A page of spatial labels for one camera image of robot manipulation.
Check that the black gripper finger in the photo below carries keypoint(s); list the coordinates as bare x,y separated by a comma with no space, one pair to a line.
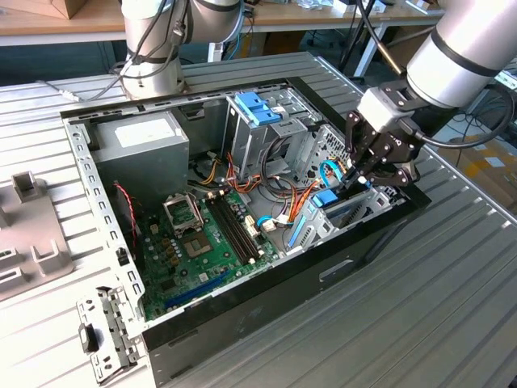
354,133
398,177

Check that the hard disk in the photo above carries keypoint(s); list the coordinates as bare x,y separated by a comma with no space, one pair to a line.
325,199

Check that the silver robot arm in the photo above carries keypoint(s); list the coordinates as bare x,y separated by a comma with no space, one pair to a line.
456,64

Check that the metal disk bay cage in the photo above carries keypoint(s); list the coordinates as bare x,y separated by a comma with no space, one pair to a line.
319,226

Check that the black tripod stand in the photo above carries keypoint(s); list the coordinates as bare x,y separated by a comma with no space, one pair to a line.
354,40

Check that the large cardboard box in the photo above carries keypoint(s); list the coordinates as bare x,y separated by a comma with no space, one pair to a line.
493,174

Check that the blue empty drive carrier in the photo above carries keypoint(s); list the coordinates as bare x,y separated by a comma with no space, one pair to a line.
255,108

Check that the metal drive cage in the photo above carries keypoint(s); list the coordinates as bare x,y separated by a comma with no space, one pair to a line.
251,150

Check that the long wooden desk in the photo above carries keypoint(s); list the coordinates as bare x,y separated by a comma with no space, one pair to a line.
323,12

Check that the black RAM slot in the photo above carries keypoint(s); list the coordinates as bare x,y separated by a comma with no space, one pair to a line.
249,235
241,235
234,235
227,235

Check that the black open PC case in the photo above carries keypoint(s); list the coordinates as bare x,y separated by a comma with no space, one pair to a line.
282,303

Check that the thin locking lever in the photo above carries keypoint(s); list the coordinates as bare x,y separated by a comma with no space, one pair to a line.
198,213

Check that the CPU socket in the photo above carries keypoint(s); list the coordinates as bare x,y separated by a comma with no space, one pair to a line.
196,245

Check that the grey power supply unit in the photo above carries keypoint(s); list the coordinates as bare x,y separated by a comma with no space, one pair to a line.
142,161

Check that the green motherboard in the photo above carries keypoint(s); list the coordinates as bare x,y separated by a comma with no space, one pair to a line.
190,275

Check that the blue expansion slot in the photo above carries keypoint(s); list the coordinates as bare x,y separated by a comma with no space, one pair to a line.
198,289

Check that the small cardboard box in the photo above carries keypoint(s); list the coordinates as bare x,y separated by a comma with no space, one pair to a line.
68,7

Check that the grey parts rack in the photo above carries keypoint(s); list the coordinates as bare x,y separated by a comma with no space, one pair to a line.
36,226

